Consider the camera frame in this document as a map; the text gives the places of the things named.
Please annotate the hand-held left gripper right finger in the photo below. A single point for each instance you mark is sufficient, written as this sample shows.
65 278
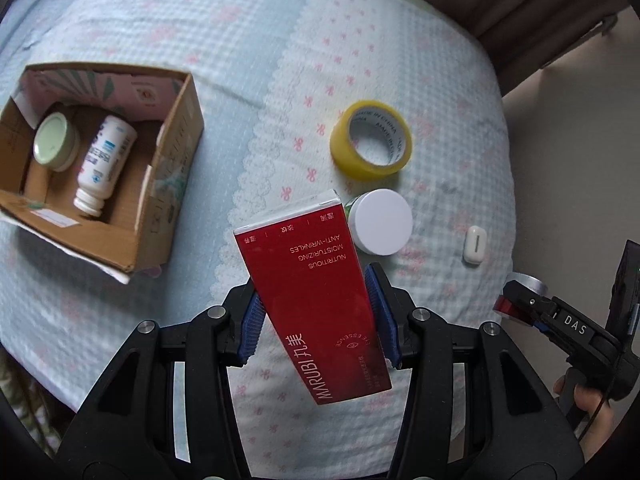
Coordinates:
380 310

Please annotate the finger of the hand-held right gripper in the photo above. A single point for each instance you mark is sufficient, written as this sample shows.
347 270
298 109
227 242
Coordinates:
520 292

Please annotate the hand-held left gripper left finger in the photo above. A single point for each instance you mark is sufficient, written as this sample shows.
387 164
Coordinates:
252 321

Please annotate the red jar with silver lid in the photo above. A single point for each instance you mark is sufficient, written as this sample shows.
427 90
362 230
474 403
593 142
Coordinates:
530 281

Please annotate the red cosmetics carton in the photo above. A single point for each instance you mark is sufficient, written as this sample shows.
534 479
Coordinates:
310 300

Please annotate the cardboard box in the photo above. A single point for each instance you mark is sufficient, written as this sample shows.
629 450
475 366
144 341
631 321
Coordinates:
170 160

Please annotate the person's right hand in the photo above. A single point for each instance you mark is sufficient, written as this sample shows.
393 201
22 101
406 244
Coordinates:
597 412

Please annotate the white earbuds case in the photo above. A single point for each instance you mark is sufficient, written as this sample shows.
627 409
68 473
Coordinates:
473 245

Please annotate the white-lidded round jar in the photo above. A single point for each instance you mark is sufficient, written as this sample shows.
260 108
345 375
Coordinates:
382 220

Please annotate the yellow packing tape roll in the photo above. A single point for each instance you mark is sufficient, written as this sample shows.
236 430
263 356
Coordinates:
357 157

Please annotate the white pill bottle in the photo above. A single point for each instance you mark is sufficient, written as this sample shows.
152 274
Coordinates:
104 160

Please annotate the light blue checked bedsheet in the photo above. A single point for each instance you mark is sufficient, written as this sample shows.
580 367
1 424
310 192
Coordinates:
260 60

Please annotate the green-lidded cream jar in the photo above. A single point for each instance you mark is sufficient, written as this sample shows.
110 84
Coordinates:
54 137

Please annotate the brown curtain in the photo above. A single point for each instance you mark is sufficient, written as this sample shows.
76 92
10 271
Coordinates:
525 5

